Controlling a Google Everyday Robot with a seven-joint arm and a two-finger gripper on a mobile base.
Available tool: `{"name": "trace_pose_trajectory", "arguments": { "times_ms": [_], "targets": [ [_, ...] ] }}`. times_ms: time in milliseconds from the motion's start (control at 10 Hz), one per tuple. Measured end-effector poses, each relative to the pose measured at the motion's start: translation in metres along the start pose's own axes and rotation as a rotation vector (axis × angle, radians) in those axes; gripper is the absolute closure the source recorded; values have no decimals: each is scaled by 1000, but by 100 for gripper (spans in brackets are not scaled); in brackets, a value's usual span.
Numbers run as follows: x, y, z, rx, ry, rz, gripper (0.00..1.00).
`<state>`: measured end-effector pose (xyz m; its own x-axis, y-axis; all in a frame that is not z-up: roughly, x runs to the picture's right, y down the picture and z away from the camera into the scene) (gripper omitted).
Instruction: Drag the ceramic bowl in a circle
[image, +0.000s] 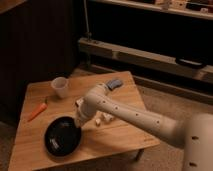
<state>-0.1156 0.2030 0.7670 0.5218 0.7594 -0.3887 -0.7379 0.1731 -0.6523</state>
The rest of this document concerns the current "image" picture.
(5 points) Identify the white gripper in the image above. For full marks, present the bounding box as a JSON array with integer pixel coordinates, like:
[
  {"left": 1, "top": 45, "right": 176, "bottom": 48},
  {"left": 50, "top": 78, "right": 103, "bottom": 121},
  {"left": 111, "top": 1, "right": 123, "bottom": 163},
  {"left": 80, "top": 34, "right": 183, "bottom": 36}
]
[{"left": 76, "top": 108, "right": 90, "bottom": 127}]

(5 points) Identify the black ceramic bowl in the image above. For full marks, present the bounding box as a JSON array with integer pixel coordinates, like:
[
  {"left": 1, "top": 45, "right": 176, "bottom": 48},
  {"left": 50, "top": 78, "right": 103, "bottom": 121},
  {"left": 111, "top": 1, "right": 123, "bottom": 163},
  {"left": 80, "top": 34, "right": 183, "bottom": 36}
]
[{"left": 44, "top": 116, "right": 81, "bottom": 157}]

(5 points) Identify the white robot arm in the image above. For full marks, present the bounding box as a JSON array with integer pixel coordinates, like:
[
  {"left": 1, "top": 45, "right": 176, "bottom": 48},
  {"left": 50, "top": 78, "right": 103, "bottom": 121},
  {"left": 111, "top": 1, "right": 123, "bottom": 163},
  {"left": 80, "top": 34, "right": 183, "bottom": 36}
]
[{"left": 74, "top": 83, "right": 213, "bottom": 171}]

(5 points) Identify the white toy block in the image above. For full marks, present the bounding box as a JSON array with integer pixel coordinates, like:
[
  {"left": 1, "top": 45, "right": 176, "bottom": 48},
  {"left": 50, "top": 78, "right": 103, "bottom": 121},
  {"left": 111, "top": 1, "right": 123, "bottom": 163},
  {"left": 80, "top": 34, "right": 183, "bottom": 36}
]
[{"left": 102, "top": 113, "right": 114, "bottom": 123}]

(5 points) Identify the orange toy carrot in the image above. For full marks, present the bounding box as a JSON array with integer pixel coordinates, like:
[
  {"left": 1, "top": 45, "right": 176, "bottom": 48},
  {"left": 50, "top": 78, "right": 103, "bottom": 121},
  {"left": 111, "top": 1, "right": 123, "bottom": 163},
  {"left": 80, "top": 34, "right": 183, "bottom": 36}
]
[{"left": 28, "top": 100, "right": 47, "bottom": 122}]

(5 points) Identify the white plastic cup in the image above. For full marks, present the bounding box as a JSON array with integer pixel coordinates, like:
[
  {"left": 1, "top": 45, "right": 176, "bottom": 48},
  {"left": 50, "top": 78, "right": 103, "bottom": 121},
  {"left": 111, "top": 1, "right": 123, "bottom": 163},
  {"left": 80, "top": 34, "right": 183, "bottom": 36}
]
[{"left": 51, "top": 77, "right": 69, "bottom": 98}]

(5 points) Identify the wooden table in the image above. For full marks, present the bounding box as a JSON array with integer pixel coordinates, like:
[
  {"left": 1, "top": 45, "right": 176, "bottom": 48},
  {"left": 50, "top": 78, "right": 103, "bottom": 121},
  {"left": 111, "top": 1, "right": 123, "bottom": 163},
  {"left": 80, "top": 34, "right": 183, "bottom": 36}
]
[{"left": 8, "top": 71, "right": 159, "bottom": 171}]

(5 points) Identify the blue sponge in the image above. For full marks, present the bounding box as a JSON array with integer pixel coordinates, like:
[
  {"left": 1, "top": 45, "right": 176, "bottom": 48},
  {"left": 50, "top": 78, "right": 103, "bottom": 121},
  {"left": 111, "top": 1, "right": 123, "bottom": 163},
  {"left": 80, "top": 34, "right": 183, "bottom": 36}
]
[{"left": 106, "top": 79, "right": 123, "bottom": 90}]

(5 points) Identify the metal pole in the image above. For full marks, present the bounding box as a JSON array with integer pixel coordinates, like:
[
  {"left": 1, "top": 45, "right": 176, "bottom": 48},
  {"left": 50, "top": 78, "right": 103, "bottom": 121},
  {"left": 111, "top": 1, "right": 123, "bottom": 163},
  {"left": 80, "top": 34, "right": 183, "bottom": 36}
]
[{"left": 83, "top": 0, "right": 92, "bottom": 41}]

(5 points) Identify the long beige case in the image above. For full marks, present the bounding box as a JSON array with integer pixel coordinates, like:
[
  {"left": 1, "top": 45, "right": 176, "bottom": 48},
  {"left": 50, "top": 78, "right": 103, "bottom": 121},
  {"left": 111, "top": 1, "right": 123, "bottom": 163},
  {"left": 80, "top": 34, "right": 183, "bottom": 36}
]
[{"left": 78, "top": 37, "right": 213, "bottom": 84}]

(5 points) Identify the wooden shelf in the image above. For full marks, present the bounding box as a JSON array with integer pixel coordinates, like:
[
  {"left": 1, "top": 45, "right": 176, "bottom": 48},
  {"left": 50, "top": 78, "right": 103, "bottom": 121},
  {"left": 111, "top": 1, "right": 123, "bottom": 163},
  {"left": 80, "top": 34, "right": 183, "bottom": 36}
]
[{"left": 91, "top": 0, "right": 213, "bottom": 20}]

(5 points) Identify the black case handle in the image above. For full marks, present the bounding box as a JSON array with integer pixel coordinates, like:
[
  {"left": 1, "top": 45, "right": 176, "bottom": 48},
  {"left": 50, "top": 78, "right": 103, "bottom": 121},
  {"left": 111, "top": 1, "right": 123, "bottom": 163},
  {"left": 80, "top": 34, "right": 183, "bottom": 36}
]
[{"left": 175, "top": 58, "right": 207, "bottom": 69}]

